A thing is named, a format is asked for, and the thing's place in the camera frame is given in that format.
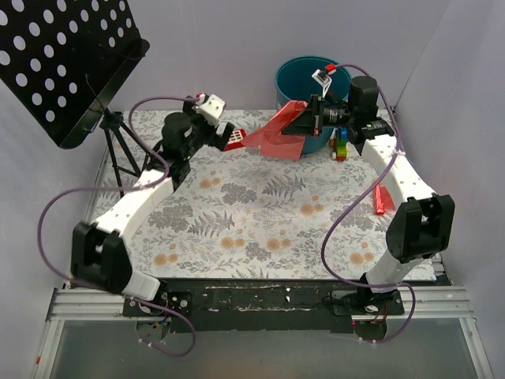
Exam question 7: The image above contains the red plastic trash bag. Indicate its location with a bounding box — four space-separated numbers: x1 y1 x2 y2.
242 100 307 160

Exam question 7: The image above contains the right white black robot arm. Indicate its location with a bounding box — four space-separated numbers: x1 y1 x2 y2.
282 76 455 314

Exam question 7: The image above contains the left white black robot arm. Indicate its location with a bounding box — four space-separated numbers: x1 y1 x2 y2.
71 112 234 316

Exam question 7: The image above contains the teal plastic trash bin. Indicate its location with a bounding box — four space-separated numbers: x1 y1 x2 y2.
275 55 354 156

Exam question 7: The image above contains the red white window toy block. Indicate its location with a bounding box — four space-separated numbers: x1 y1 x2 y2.
224 129 246 152

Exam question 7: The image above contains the colourful toy block car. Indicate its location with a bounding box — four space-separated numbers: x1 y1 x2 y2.
328 127 348 162

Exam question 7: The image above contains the floral patterned table mat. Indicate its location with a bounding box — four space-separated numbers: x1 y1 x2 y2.
74 109 439 282

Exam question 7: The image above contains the small rolled red bag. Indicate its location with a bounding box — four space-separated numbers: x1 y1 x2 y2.
373 184 395 216

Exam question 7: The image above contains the black perforated music stand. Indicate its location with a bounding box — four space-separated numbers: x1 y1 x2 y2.
0 0 174 202

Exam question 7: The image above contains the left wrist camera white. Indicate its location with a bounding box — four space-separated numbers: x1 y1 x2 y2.
194 94 226 125

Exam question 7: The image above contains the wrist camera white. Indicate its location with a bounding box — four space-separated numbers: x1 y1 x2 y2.
312 63 337 98
194 94 226 125

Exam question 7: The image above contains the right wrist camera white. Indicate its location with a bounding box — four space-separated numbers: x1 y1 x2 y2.
312 63 337 98

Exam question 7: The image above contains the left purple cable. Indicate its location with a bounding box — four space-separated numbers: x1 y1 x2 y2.
37 94 208 358

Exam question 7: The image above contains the purple cable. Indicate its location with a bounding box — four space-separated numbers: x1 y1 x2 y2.
37 94 208 358
321 62 417 344

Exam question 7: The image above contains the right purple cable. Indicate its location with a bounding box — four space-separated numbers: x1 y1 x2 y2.
321 62 417 344

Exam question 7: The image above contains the aluminium frame rail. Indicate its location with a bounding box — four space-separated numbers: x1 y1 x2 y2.
33 105 494 379

